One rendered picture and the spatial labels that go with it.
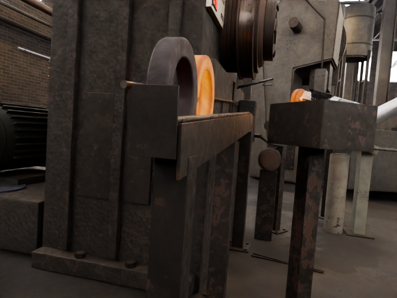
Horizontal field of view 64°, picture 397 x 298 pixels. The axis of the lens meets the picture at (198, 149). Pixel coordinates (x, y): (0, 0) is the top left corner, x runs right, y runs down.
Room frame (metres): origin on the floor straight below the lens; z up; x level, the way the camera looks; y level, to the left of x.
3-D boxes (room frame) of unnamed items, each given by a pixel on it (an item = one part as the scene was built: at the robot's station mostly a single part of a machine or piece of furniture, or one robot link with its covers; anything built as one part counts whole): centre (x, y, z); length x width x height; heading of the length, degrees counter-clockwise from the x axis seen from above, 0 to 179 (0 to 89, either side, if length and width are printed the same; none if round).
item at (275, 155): (1.91, -0.43, 0.27); 0.22 x 0.13 x 0.53; 166
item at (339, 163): (2.10, -0.93, 0.26); 0.12 x 0.12 x 0.52
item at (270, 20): (1.60, -0.31, 1.11); 0.28 x 0.06 x 0.28; 166
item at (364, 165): (2.10, -1.10, 0.31); 0.24 x 0.16 x 0.62; 166
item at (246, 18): (1.62, -0.22, 1.11); 0.47 x 0.06 x 0.47; 166
